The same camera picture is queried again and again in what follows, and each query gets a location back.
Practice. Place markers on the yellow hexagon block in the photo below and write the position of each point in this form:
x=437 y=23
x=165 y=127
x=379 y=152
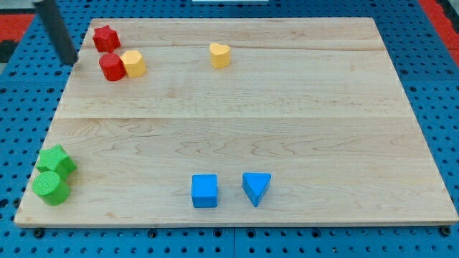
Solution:
x=133 y=63

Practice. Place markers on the wooden board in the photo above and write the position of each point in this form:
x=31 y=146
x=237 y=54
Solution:
x=315 y=102

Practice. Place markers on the blue triangle block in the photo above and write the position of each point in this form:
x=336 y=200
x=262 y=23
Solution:
x=255 y=185

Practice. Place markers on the blue cube block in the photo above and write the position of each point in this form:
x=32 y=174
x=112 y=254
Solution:
x=204 y=191

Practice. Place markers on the yellow heart block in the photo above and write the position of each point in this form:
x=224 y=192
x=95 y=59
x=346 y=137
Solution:
x=220 y=55

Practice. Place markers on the red cylinder block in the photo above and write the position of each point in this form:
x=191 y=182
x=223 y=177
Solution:
x=112 y=67

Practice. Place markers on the red star block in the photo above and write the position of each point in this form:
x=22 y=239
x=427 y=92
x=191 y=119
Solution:
x=106 y=39

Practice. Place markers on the green star block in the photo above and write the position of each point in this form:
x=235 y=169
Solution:
x=57 y=160

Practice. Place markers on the green cylinder block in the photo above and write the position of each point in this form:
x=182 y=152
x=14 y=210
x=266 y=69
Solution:
x=51 y=188

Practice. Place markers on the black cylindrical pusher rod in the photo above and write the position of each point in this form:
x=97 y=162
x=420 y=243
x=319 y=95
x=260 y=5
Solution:
x=55 y=27

